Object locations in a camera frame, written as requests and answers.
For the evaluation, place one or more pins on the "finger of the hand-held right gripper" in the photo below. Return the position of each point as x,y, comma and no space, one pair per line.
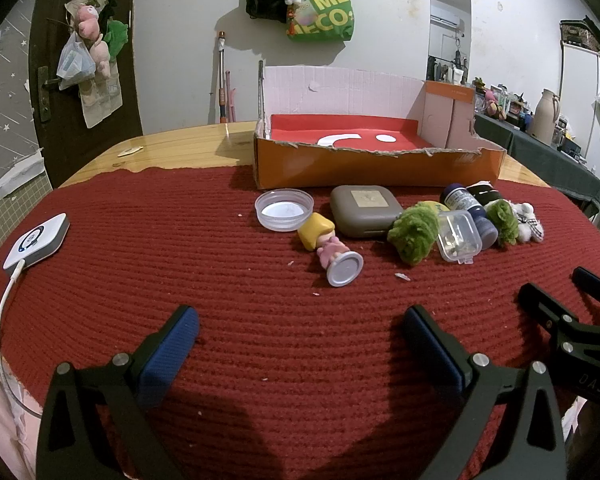
540,300
595,282

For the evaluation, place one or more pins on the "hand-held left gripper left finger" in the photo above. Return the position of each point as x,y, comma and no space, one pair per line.
172,345

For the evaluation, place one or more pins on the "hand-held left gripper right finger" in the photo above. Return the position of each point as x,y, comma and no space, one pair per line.
437,355

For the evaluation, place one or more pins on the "white fluffy bear scrunchie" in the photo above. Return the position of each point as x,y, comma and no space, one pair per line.
530,222

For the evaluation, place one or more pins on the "dark green fuzzy plush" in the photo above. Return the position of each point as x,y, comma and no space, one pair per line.
502,222

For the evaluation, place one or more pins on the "small clear plastic box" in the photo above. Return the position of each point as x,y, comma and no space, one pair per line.
460,237

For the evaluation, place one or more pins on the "light green fuzzy plush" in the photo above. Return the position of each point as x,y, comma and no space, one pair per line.
412,232

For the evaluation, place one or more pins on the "blue bottle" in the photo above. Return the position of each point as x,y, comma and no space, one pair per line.
462,197

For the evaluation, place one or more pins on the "yellow round tin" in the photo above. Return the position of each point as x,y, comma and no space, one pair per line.
441,205

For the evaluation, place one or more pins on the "blonde doll figurine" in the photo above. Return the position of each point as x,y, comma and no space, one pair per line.
325,245

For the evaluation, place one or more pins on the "grey square case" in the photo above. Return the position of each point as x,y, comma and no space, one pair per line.
362,212

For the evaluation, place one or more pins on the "clear round plastic lid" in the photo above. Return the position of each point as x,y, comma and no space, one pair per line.
284,210

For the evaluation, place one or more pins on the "orange cardboard box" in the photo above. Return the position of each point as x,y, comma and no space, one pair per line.
330,170

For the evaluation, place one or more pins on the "red knitted mat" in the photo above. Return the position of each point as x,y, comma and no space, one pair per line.
260,320

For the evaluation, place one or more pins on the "dark green covered table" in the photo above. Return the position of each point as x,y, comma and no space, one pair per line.
545,165

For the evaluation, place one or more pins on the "white charger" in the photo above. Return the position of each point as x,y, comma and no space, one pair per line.
37,240

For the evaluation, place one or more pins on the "beige vase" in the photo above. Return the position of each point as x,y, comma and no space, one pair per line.
545,117

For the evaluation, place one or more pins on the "white cabinet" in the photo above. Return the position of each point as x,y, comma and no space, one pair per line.
580,100

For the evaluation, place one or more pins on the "pink tablecloth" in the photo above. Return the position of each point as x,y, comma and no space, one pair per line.
0,410

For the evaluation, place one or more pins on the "small pink plush figure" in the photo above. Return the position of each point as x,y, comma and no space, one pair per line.
491,102

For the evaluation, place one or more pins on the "dark brown door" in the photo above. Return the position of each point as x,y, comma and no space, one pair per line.
50,150

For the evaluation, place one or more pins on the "pink stick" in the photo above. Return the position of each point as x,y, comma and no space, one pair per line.
232,105

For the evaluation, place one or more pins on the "red paper liner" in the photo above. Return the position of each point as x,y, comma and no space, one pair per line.
300,132

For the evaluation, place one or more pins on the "metal pole orange grip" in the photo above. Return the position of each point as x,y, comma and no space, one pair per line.
223,80

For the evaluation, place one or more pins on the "pink plush toy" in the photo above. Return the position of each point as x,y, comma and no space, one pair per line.
87,22
101,57

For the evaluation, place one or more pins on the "clear plastic bag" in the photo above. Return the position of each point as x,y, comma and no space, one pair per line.
75,65

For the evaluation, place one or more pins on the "green plush doll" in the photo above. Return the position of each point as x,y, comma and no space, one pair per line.
116,35

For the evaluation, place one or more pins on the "green tote bag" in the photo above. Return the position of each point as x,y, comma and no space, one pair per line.
330,15

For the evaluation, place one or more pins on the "wall mirror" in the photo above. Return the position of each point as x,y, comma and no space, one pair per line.
447,5

